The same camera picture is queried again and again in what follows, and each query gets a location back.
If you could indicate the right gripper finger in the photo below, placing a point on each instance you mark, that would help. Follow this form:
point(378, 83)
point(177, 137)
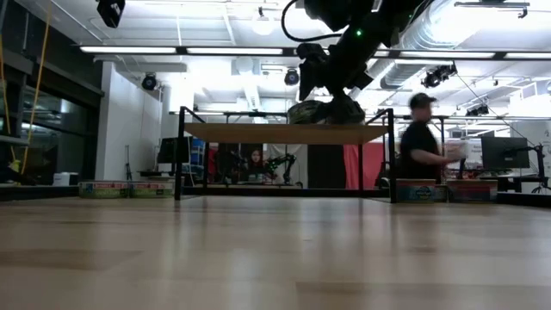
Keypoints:
point(344, 116)
point(344, 101)

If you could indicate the blue red label can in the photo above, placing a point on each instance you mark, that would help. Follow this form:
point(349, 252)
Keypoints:
point(472, 190)
point(415, 190)

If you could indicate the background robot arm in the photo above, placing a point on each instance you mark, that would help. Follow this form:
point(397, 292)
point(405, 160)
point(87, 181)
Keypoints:
point(280, 165)

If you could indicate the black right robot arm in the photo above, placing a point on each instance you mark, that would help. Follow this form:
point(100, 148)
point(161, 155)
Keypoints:
point(374, 17)

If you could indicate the wooden shelf black legs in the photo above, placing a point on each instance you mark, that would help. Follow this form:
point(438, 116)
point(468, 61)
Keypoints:
point(280, 133)

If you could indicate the long ceiling light strip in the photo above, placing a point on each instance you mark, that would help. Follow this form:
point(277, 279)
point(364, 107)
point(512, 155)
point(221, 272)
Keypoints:
point(129, 50)

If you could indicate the black upright panel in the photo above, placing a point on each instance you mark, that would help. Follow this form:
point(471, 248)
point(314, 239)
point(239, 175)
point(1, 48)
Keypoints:
point(326, 165)

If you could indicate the black ceiling spotlight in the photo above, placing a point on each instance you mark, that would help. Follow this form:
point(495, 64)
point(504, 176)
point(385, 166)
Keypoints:
point(478, 109)
point(291, 77)
point(149, 82)
point(439, 75)

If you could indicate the red fabric panel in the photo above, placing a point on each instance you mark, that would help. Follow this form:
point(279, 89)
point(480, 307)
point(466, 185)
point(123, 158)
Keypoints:
point(370, 165)

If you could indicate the person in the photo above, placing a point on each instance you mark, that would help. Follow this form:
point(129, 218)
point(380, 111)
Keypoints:
point(255, 161)
point(417, 146)

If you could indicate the blue container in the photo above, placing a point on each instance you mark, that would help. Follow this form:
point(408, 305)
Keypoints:
point(197, 153)

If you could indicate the black monitor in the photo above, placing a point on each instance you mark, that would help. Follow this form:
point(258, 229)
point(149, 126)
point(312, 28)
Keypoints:
point(172, 150)
point(504, 153)

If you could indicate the black tripod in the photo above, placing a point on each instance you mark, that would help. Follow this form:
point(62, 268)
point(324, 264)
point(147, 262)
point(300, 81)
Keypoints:
point(128, 163)

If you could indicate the small white device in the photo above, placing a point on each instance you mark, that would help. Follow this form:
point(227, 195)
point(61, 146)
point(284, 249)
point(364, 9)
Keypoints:
point(64, 178)

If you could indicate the silver ventilation duct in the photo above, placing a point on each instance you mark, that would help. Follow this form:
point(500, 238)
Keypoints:
point(413, 43)

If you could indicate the black table frame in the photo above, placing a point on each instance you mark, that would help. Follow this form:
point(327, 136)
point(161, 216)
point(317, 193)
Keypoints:
point(43, 193)

